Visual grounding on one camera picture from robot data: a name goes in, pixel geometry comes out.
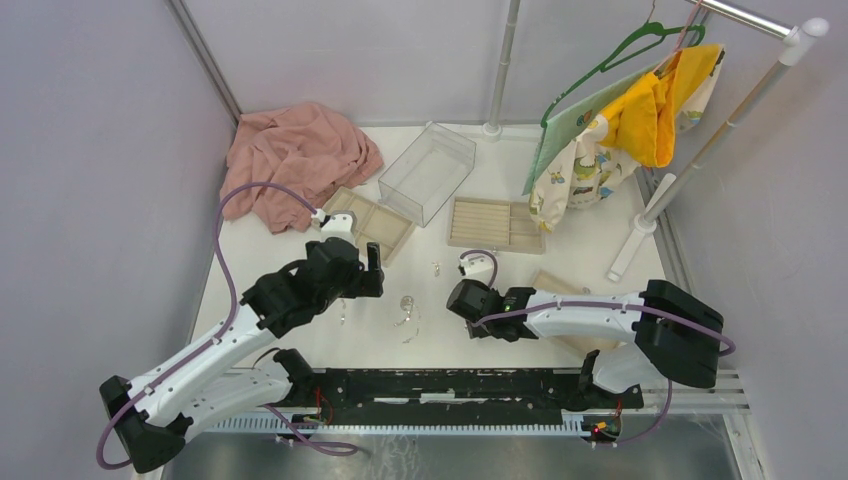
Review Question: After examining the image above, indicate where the silver chain bracelet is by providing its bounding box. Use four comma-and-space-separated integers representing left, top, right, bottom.
393, 296, 423, 344

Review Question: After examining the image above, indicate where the beige compartment tray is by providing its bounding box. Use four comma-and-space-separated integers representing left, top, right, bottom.
323, 187, 416, 266

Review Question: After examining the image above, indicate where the beige ring roll tray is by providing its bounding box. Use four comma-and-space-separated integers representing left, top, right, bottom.
447, 197, 546, 255

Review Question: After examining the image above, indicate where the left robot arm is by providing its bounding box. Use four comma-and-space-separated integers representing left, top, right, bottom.
96, 237, 384, 473

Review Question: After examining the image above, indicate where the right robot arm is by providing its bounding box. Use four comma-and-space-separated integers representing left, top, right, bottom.
446, 279, 735, 408

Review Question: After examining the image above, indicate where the beige open flat tray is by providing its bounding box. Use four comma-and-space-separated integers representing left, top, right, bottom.
531, 269, 621, 358

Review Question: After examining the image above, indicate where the clear acrylic box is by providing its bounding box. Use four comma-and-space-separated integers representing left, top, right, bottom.
378, 122, 477, 227

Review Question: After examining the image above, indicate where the pink crumpled cloth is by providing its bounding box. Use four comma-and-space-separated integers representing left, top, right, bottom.
220, 102, 384, 208

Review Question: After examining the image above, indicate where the cream cartoon print garment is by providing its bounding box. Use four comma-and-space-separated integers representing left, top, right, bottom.
528, 58, 671, 232

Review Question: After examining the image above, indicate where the green cartoon print cloth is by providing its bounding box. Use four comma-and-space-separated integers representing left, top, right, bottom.
522, 65, 651, 195

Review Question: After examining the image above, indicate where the yellow garment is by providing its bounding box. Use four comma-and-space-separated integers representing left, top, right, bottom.
600, 44, 725, 168

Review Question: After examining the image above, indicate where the green hanger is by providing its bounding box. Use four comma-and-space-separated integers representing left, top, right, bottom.
540, 21, 706, 129

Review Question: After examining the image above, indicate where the white clothes rack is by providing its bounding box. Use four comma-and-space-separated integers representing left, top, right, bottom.
430, 0, 831, 284

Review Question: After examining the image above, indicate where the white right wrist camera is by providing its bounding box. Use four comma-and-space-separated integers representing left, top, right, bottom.
458, 256, 494, 278

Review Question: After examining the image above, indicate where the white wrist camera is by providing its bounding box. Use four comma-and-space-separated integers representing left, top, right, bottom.
458, 256, 494, 278
311, 209, 357, 245

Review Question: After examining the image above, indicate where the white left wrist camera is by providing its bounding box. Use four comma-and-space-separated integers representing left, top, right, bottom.
311, 209, 357, 245

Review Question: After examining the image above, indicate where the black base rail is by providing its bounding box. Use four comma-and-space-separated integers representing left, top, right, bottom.
280, 368, 644, 427

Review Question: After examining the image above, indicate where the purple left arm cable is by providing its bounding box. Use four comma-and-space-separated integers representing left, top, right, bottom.
96, 182, 362, 472

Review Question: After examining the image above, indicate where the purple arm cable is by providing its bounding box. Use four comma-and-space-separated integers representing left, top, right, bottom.
96, 182, 362, 472
459, 248, 737, 448

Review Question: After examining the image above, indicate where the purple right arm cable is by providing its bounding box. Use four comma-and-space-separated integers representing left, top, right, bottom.
459, 248, 737, 448

